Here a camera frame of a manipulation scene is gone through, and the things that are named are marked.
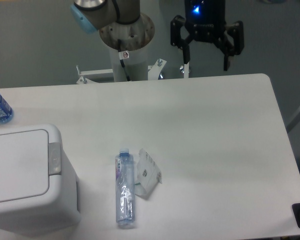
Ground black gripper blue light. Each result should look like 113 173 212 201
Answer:
170 0 245 71

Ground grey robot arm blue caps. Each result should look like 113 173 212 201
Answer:
70 0 245 71

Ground grey trash can push button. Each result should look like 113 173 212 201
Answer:
48 142 62 176

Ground white trash can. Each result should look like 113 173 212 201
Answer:
0 124 81 237

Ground clear crumpled plastic bag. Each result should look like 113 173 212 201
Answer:
135 148 163 198

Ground clear empty plastic bottle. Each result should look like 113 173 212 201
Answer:
115 148 136 227

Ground white bracket with bolt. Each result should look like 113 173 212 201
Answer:
179 62 191 79

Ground black cable on pedestal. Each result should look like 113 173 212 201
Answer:
116 38 132 82

